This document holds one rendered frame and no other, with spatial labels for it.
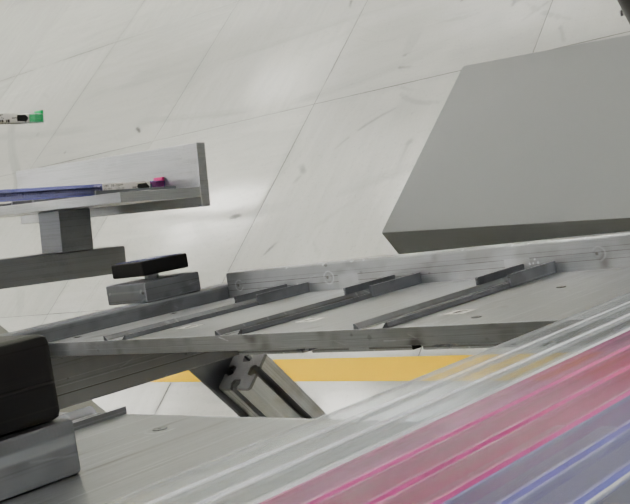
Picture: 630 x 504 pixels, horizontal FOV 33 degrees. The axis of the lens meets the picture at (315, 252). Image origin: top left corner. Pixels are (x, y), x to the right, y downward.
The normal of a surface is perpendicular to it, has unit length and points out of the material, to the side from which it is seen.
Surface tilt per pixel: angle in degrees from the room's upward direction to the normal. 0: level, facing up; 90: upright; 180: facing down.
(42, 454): 90
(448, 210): 0
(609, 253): 47
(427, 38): 0
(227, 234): 0
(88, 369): 90
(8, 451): 90
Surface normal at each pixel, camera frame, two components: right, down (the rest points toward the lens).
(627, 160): -0.55, -0.62
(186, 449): -0.15, -0.99
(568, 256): -0.64, 0.14
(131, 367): 0.75, -0.08
